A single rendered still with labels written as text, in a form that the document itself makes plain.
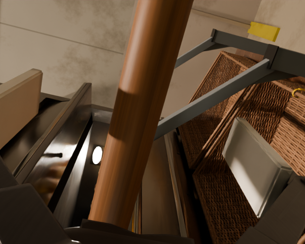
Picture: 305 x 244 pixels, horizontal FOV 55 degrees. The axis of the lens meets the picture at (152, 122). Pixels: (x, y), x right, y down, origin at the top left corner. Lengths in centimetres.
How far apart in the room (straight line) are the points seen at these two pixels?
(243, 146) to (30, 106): 13
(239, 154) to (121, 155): 7
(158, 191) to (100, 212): 91
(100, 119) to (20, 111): 162
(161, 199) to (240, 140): 89
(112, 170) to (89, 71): 333
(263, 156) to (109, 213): 11
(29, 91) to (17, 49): 351
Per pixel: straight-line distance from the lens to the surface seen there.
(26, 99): 18
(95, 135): 183
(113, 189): 20
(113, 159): 19
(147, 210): 103
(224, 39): 105
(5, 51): 375
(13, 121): 17
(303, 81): 121
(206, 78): 172
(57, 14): 349
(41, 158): 91
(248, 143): 18
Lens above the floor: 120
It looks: 7 degrees down
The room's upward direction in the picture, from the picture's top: 77 degrees counter-clockwise
